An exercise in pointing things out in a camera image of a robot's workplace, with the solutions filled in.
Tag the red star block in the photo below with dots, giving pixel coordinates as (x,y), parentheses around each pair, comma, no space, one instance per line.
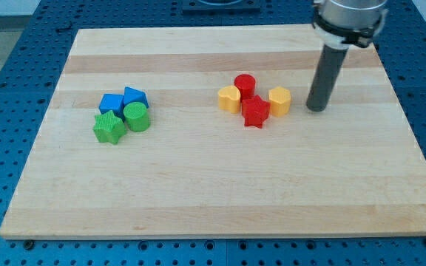
(255,111)

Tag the green star block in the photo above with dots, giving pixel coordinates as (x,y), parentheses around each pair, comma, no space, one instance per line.
(109,128)

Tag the blue cube block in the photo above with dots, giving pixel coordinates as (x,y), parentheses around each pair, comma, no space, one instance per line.
(112,102)

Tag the yellow heart block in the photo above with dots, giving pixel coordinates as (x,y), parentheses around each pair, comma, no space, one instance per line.
(229,99)

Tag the light wooden board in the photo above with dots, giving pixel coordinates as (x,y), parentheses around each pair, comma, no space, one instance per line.
(353,170)

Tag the red cylinder block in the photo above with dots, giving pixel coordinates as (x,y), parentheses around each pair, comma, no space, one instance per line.
(246,85)

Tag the yellow hexagon block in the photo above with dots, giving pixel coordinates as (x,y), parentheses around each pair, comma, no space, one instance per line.
(280,101)

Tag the green cylinder block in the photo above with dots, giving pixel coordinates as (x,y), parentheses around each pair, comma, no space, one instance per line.
(137,117)

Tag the blue triangle block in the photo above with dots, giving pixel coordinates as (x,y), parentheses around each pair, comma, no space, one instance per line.
(133,95)

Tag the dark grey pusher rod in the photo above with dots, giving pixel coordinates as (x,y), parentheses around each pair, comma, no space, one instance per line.
(326,74)

